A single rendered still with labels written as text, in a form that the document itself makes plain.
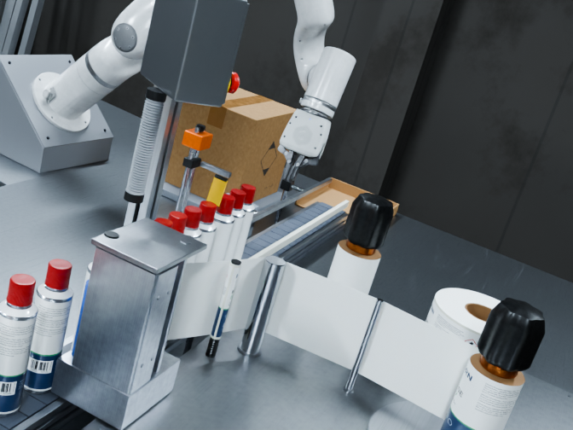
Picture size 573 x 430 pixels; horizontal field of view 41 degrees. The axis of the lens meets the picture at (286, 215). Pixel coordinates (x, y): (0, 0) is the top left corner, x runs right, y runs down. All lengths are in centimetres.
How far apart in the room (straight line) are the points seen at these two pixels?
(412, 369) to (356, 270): 24
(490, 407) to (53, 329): 66
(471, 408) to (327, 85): 88
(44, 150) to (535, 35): 261
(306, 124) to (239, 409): 80
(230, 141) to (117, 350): 110
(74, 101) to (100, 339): 116
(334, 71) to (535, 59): 228
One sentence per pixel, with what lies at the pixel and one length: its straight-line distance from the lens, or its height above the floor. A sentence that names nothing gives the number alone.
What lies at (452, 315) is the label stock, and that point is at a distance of 148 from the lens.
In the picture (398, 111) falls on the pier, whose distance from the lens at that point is 404.
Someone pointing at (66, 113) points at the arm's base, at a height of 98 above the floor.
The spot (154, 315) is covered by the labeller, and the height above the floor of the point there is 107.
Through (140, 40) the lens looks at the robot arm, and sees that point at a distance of 196.
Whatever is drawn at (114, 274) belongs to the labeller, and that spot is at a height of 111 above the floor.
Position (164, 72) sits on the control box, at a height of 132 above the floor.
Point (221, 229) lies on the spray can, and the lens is 153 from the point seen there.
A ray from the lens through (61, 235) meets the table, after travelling 182.
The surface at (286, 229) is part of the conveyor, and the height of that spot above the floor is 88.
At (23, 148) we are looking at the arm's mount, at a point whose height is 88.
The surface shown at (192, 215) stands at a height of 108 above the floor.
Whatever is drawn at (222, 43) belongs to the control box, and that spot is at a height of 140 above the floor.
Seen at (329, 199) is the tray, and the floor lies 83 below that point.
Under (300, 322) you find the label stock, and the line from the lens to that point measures 138.
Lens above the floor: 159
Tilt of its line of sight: 19 degrees down
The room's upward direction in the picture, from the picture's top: 16 degrees clockwise
